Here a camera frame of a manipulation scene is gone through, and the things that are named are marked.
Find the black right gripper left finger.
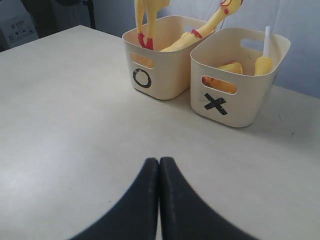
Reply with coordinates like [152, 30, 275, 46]
[72, 158, 159, 240]

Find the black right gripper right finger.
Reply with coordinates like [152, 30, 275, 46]
[159, 157, 255, 240]

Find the headless rubber chicken body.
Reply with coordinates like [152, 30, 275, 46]
[201, 61, 243, 95]

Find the chicken neck with white squeaker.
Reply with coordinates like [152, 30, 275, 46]
[254, 26, 273, 76]

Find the yellow rubber chicken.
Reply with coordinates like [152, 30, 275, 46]
[161, 0, 243, 52]
[134, 0, 171, 50]

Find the cream bin marked O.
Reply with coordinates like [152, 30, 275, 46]
[122, 15, 206, 100]

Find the cream bin marked X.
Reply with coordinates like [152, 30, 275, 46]
[190, 27, 291, 128]

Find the cardboard box with symbols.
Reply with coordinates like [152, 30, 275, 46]
[0, 0, 39, 52]

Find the blue-grey backdrop curtain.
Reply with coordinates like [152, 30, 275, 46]
[93, 0, 320, 98]

